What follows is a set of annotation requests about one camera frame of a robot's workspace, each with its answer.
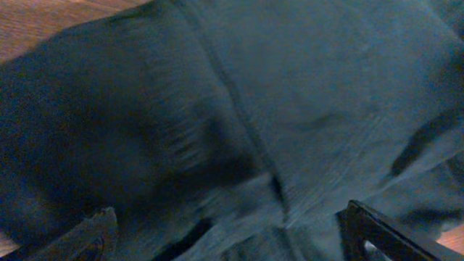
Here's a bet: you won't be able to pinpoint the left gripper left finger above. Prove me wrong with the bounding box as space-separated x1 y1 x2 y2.
1 207 118 261

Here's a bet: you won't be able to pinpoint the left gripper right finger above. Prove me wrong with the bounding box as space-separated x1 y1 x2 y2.
338 200 463 261

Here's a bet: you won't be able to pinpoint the black pants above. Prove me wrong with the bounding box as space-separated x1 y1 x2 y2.
1 0 463 260

